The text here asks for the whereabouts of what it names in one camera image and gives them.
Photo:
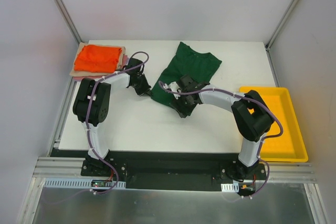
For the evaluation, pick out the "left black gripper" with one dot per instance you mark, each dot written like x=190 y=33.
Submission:
x=143 y=87

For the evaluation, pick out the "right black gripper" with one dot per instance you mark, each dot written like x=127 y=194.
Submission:
x=181 y=106

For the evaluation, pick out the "dark green t shirt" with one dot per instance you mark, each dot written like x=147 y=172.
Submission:
x=199 y=66

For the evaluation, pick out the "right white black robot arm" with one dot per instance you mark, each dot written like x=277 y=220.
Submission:
x=252 y=117

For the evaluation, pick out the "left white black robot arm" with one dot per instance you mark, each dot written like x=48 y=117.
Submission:
x=91 y=105

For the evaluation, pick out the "folded pink t shirt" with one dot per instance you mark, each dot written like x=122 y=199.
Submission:
x=78 y=79

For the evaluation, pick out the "folded orange t shirt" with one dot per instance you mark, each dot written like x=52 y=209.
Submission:
x=98 y=59

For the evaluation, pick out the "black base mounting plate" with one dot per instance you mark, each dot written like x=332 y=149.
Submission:
x=173 y=171

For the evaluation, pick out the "folded beige t shirt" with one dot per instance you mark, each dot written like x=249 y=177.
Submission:
x=81 y=45

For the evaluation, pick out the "yellow plastic tray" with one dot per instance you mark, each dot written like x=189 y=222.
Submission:
x=289 y=147

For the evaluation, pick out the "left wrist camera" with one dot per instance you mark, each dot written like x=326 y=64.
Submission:
x=130 y=63

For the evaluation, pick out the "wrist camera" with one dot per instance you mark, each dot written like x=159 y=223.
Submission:
x=130 y=63
x=186 y=84

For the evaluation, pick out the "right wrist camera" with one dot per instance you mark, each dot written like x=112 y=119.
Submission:
x=186 y=84

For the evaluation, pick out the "right white cable duct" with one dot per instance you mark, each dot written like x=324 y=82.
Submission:
x=230 y=188

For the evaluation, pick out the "white cable duct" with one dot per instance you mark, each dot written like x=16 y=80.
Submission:
x=230 y=188
x=78 y=183

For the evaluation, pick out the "aluminium front rail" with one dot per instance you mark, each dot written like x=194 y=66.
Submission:
x=70 y=163

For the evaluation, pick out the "left white cable duct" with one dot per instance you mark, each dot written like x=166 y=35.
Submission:
x=78 y=183

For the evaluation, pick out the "left aluminium frame post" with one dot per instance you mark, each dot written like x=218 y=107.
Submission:
x=68 y=20

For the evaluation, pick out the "aluminium frame post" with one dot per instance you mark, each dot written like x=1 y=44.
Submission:
x=284 y=19
x=68 y=20

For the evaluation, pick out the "right aluminium frame post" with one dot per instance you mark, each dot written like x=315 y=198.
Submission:
x=284 y=19

